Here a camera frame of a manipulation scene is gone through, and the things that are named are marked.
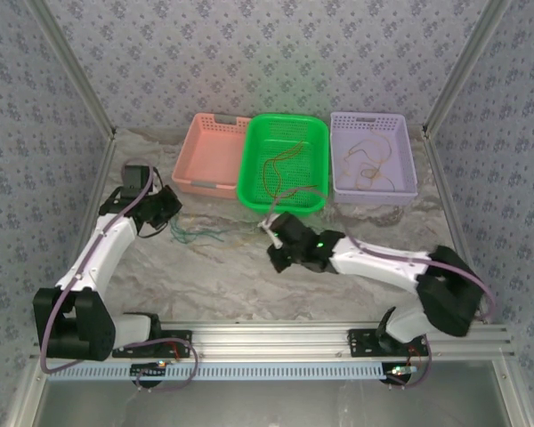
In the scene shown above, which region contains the green thin cable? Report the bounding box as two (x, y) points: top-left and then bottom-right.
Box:
(168, 214), (195, 246)
(180, 229), (227, 245)

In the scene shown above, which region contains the red thin cable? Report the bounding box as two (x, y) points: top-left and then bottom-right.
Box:
(271, 159), (320, 204)

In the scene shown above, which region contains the orange thin cable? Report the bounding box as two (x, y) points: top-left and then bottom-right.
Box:
(262, 140), (307, 205)

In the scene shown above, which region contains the pink perforated plastic basket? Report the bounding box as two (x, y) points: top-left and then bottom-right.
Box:
(172, 112), (253, 200)

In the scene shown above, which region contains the green mesh plastic basket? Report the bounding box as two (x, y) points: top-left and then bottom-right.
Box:
(236, 113), (330, 216)

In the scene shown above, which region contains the purple perforated plastic basket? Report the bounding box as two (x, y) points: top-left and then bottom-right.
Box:
(328, 111), (418, 205)

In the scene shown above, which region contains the small circuit board with LED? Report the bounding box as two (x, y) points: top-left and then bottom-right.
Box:
(130, 362), (169, 379)
(384, 364), (418, 383)

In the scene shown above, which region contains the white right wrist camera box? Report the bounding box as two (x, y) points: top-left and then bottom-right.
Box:
(258, 215), (286, 247)

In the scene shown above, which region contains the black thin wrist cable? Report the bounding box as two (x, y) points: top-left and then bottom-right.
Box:
(137, 216), (170, 240)

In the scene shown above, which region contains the aluminium frame side bar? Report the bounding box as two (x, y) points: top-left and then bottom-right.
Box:
(4, 131), (118, 427)
(422, 128), (529, 427)

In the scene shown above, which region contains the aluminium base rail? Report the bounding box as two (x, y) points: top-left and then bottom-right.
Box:
(35, 322), (515, 361)

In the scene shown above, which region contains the white slotted cable duct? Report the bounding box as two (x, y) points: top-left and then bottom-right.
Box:
(66, 362), (386, 382)

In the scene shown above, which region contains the aluminium frame post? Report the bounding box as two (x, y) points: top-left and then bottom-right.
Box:
(421, 0), (513, 137)
(26, 0), (118, 139)

